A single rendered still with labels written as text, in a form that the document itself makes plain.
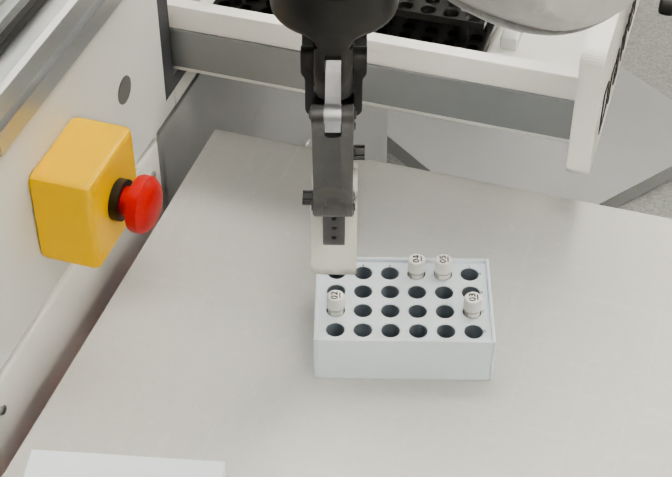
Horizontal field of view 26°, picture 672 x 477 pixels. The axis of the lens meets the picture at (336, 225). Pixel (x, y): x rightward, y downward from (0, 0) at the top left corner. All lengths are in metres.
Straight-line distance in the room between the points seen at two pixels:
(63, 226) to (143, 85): 0.18
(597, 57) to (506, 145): 1.35
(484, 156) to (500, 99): 1.27
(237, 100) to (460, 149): 1.07
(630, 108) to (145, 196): 1.62
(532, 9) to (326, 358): 0.46
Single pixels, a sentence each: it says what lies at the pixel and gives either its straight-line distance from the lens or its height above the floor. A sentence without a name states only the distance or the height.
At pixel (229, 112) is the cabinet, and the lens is 1.33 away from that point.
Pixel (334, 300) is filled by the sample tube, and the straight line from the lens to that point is 1.00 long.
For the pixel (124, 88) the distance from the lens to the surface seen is 1.09.
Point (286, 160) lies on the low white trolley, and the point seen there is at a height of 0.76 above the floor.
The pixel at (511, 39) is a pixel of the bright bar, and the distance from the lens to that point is 1.19.
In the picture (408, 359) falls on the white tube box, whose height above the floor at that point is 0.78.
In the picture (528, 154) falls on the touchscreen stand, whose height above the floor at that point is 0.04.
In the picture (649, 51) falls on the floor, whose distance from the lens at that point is 2.71.
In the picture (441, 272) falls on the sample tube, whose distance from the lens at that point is 1.04.
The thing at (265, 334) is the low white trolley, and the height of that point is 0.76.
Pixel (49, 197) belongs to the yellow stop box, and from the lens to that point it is 0.96.
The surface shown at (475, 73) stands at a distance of 1.09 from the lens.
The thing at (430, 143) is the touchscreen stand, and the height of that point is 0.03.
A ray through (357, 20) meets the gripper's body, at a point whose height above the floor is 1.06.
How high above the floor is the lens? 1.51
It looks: 42 degrees down
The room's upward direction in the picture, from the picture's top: straight up
